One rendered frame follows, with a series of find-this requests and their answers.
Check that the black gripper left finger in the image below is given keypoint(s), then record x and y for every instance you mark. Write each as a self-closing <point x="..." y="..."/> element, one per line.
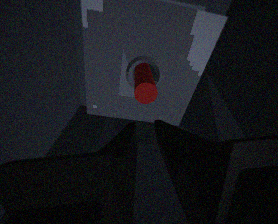
<point x="107" y="175"/>

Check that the grey plate with hole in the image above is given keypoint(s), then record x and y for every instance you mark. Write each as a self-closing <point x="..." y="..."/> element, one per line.
<point x="118" y="35"/>

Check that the dark red peg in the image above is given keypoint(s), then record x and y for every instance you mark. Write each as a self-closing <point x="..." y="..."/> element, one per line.
<point x="145" y="90"/>

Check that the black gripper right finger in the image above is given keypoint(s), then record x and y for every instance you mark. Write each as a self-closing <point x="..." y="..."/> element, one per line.
<point x="204" y="172"/>

